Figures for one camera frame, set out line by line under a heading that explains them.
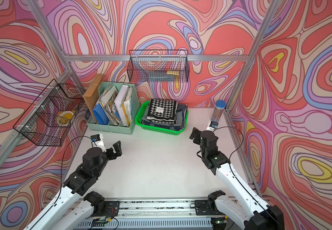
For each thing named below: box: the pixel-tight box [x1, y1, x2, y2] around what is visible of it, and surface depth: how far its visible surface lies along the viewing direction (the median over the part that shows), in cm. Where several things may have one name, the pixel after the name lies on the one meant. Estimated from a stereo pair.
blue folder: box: [93, 102, 110, 126], surface depth 95 cm
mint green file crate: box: [86, 81, 141, 136], surface depth 98 cm
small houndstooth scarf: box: [146, 98, 178, 125], surface depth 98 cm
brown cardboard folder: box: [82, 73, 103, 124], surface depth 88 cm
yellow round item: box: [56, 110, 74, 126], surface depth 80 cm
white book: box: [114, 84, 133, 127], surface depth 95 cm
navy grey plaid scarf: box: [141, 103, 189, 132], surface depth 98 cm
